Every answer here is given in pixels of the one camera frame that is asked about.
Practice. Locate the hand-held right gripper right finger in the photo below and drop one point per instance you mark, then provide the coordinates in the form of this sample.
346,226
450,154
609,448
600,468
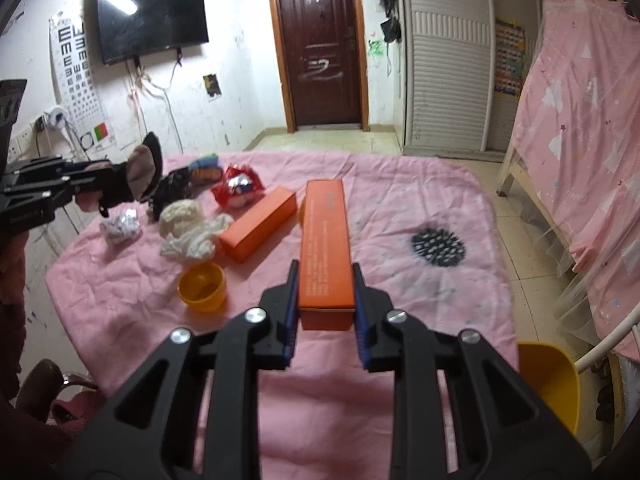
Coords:
361,320

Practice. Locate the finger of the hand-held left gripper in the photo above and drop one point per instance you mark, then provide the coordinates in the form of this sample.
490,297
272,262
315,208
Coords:
45,195
60,167

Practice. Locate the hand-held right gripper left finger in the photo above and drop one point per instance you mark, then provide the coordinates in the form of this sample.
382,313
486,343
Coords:
290,320

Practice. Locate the long orange cardboard box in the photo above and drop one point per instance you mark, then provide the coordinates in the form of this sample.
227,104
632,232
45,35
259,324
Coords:
325,240

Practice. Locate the white tissue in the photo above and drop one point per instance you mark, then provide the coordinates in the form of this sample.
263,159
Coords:
192,245

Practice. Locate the person's left forearm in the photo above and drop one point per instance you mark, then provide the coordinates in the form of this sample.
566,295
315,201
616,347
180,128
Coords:
12,280

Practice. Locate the white plug adapter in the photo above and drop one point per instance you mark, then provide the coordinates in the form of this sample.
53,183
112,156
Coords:
55,116

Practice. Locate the white eye chart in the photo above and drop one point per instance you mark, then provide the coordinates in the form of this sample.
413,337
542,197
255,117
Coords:
75,75

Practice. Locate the crumpled silver foil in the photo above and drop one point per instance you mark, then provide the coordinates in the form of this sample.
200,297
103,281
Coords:
120,227

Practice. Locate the short orange cardboard box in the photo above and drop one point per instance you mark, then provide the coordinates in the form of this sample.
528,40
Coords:
255,227

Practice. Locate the cream paper wad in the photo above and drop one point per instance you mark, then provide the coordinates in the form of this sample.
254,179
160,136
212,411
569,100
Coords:
180,212

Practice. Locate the red snack wrapper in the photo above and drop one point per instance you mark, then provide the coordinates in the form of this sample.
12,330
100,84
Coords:
237,187

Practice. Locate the colourful small toy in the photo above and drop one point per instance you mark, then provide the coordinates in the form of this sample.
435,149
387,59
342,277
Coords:
205,170

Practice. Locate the dark chair with red cushion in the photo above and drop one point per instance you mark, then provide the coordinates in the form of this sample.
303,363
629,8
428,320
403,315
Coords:
55,395

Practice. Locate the white slatted wardrobe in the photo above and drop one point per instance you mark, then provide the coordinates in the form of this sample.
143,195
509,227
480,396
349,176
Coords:
450,60

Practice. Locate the dark brown door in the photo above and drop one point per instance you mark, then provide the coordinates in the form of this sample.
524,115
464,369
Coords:
320,45

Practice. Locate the small black hanging bag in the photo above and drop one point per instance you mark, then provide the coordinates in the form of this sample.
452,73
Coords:
391,30

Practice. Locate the colourful grid poster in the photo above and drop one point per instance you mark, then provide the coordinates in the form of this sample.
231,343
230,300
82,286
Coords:
509,57

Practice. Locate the white wall socket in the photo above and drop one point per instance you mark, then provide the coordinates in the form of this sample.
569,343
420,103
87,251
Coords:
17,142

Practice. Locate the black wall television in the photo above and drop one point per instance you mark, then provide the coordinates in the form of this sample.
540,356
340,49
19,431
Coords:
150,15

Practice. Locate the small dark wall poster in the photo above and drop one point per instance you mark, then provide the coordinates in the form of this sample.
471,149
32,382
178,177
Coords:
212,86

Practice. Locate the wooden bed frame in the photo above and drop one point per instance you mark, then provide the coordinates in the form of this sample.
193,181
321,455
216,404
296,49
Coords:
515,175

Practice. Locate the white metal rail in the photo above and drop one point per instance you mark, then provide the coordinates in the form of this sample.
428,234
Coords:
607,347

